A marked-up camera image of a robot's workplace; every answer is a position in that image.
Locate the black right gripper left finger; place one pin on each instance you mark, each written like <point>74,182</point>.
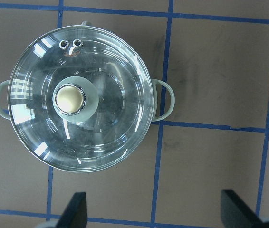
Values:
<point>75,214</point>

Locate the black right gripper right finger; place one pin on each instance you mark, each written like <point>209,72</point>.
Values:
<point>236,214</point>

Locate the glass pot lid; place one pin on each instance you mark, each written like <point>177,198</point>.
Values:
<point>75,149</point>

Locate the pale green cooking pot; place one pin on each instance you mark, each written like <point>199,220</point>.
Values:
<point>165,101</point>

